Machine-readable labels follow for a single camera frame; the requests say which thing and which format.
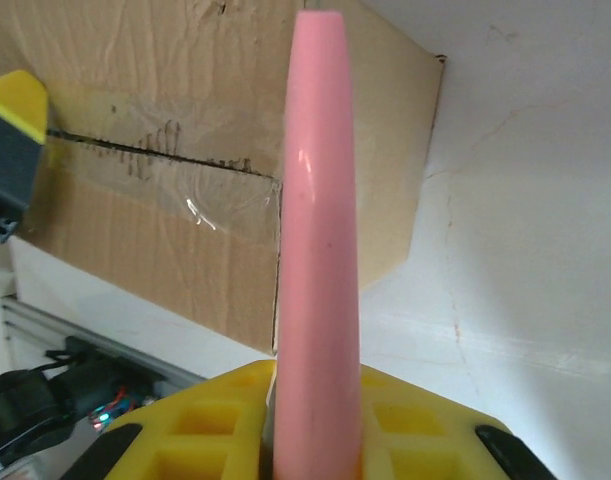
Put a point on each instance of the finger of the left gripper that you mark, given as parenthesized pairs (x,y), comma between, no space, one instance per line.
(10,140)

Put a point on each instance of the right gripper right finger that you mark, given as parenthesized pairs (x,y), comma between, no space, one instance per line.
(425,440)

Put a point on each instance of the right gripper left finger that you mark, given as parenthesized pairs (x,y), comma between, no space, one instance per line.
(200,430)

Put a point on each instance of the cardboard box with slot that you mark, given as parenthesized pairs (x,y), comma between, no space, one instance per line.
(160,250)

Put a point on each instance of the pink utility knife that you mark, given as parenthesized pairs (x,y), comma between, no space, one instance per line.
(320,200)

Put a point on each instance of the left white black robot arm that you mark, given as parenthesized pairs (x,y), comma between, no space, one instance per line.
(15,405)

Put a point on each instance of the black controller board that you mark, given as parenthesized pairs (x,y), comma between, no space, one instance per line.
(105,415)

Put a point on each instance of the long aluminium mounting rail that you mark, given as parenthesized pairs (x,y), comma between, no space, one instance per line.
(135,365)

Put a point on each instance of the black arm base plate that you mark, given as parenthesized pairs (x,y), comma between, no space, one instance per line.
(80,385)

